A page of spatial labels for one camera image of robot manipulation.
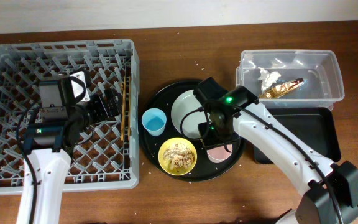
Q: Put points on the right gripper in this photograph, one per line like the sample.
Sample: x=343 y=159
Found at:
x=209 y=141

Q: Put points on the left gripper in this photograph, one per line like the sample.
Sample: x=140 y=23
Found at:
x=103 y=112

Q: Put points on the pink cup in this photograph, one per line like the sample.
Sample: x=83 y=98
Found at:
x=219 y=154

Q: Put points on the food scraps pile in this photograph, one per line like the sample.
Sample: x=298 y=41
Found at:
x=179 y=156

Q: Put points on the yellow bowl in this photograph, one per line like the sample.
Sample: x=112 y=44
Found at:
x=163 y=148

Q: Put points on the light blue cup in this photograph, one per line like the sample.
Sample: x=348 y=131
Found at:
x=154 y=121

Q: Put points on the gold foil wrapper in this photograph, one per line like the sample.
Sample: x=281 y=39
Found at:
x=283 y=89

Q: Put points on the white tissue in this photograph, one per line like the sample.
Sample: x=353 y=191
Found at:
x=268 y=79

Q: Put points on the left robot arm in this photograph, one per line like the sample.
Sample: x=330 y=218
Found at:
x=65 y=111

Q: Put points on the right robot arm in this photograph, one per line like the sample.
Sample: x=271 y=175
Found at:
x=329 y=191

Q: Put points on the grey dishwasher rack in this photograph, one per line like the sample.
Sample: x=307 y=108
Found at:
x=102 y=161

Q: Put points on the gold chopstick left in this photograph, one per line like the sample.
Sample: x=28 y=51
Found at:
x=123 y=109

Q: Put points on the round black tray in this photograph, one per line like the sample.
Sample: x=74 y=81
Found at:
x=204 y=169

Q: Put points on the clear plastic bin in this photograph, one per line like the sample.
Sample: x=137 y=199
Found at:
x=319 y=69

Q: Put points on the black rectangular tray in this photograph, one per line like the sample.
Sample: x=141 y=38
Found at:
x=314 y=126

